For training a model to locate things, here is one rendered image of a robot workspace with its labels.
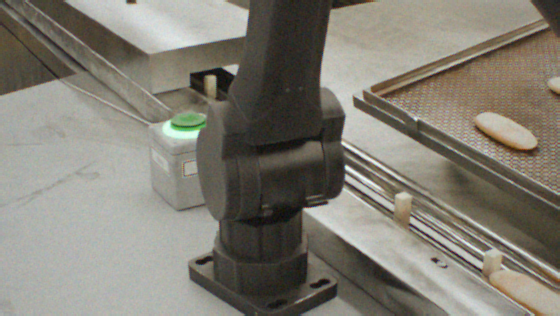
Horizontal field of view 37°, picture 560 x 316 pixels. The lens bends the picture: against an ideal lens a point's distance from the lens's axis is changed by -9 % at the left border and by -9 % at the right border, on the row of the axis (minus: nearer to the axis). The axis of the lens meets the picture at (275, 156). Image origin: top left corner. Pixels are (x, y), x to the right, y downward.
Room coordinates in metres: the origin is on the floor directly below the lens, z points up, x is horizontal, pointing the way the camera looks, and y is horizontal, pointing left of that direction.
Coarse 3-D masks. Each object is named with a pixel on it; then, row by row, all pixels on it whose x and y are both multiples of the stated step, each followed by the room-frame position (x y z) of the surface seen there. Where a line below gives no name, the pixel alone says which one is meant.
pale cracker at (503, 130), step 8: (488, 112) 0.92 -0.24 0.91; (480, 120) 0.90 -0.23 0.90; (488, 120) 0.90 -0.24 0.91; (496, 120) 0.89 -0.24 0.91; (504, 120) 0.89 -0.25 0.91; (480, 128) 0.89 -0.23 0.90; (488, 128) 0.88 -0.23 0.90; (496, 128) 0.88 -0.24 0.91; (504, 128) 0.87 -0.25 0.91; (512, 128) 0.87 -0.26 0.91; (520, 128) 0.87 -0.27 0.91; (496, 136) 0.87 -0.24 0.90; (504, 136) 0.86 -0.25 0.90; (512, 136) 0.85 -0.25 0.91; (520, 136) 0.85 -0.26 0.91; (528, 136) 0.85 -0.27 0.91; (512, 144) 0.84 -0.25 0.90; (520, 144) 0.84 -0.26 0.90; (528, 144) 0.84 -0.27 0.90; (536, 144) 0.84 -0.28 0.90
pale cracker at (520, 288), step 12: (492, 276) 0.65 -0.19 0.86; (504, 276) 0.65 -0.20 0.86; (516, 276) 0.64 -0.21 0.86; (528, 276) 0.64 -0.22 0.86; (504, 288) 0.63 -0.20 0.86; (516, 288) 0.62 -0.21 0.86; (528, 288) 0.62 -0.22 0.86; (540, 288) 0.62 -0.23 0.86; (516, 300) 0.61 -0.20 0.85; (528, 300) 0.60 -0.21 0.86; (540, 300) 0.60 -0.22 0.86; (552, 300) 0.60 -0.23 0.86; (540, 312) 0.59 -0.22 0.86; (552, 312) 0.58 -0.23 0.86
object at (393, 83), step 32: (512, 32) 1.14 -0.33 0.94; (544, 32) 1.15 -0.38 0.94; (448, 64) 1.08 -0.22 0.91; (544, 64) 1.04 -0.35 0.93; (384, 96) 1.02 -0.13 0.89; (416, 96) 1.00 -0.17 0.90; (448, 96) 0.99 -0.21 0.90; (480, 96) 0.98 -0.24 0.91; (448, 128) 0.91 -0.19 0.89; (480, 160) 0.83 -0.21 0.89; (512, 160) 0.82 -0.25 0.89; (544, 192) 0.74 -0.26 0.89
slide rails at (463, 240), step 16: (208, 96) 1.13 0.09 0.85; (224, 96) 1.14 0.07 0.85; (352, 160) 0.92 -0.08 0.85; (352, 176) 0.88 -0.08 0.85; (368, 176) 0.88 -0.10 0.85; (352, 192) 0.84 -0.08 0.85; (384, 192) 0.84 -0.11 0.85; (400, 192) 0.84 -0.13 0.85; (416, 208) 0.80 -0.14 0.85; (400, 224) 0.77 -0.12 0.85; (432, 224) 0.77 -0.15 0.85; (448, 224) 0.76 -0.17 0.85; (448, 240) 0.74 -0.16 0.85; (464, 240) 0.73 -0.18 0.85; (448, 256) 0.70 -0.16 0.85; (480, 256) 0.70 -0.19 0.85; (480, 272) 0.67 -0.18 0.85; (528, 272) 0.66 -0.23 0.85
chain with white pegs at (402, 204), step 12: (204, 84) 1.15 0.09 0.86; (216, 96) 1.15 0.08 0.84; (360, 192) 0.86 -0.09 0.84; (396, 204) 0.79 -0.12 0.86; (408, 204) 0.79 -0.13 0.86; (396, 216) 0.79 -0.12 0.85; (408, 216) 0.79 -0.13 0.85; (432, 240) 0.75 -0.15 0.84; (492, 252) 0.67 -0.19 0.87; (468, 264) 0.70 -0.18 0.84; (492, 264) 0.66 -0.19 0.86
